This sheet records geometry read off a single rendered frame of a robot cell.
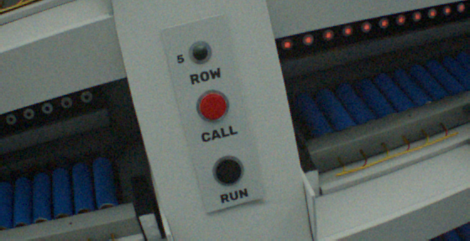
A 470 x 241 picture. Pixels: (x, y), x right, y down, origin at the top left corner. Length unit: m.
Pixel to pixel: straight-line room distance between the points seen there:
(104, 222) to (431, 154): 0.27
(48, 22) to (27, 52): 0.03
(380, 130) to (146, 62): 0.21
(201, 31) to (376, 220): 0.19
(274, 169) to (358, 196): 0.09
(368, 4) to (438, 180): 0.16
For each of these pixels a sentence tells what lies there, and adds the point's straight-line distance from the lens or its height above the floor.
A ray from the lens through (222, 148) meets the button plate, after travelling 0.40.
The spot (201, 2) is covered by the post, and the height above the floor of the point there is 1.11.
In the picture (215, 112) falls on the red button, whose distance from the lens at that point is 0.39.
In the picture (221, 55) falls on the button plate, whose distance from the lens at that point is 0.39.
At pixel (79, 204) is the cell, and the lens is 0.49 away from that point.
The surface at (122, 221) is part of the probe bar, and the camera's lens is 0.46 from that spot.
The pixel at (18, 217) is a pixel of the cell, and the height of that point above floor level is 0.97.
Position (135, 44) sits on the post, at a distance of 0.38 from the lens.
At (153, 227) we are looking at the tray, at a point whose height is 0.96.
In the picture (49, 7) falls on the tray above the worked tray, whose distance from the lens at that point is 0.43.
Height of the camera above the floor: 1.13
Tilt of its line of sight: 14 degrees down
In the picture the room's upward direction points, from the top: 13 degrees counter-clockwise
